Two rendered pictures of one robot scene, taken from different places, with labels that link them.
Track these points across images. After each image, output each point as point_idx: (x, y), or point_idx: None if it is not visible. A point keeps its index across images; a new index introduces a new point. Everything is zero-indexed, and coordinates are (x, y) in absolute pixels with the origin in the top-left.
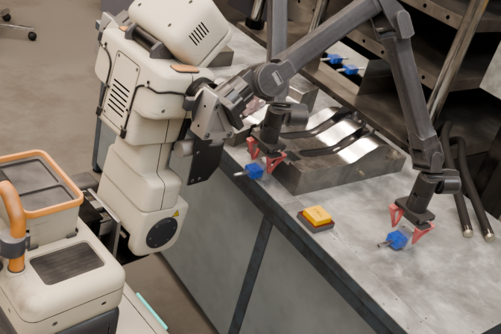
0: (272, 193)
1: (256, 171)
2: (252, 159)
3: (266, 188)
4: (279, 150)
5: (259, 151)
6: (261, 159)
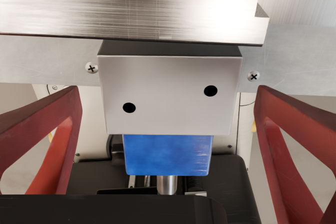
0: (326, 79)
1: (208, 157)
2: (81, 117)
3: (280, 84)
4: (211, 18)
5: (51, 103)
6: (138, 111)
